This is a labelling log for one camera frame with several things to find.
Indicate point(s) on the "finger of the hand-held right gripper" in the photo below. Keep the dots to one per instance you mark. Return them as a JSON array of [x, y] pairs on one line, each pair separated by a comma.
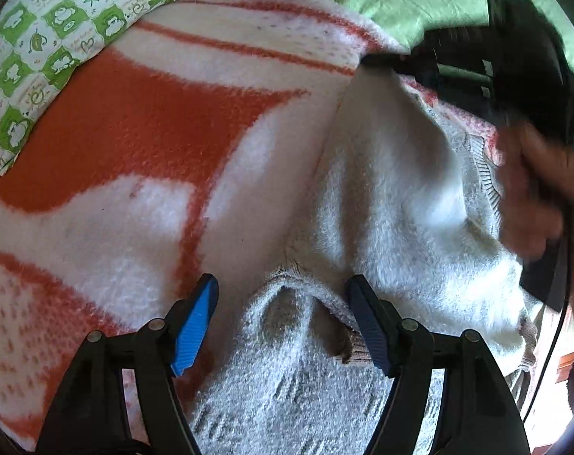
[[393, 62]]

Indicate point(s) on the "green checkered print pillow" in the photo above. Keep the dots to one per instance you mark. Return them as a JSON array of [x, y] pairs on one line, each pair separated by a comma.
[[54, 33]]

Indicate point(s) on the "white fuzzy knit sweater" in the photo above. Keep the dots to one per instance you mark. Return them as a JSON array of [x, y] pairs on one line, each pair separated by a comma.
[[391, 199]]

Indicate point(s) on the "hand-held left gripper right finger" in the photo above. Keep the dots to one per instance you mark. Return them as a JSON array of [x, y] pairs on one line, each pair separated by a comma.
[[369, 327]]

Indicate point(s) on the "person's right hand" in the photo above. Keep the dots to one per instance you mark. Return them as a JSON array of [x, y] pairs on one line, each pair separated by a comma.
[[533, 189]]

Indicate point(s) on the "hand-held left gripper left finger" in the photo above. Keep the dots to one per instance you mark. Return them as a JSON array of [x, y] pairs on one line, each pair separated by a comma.
[[194, 329]]

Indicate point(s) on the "orange and white blanket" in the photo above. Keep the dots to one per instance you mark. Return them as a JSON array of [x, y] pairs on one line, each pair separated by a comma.
[[126, 151]]

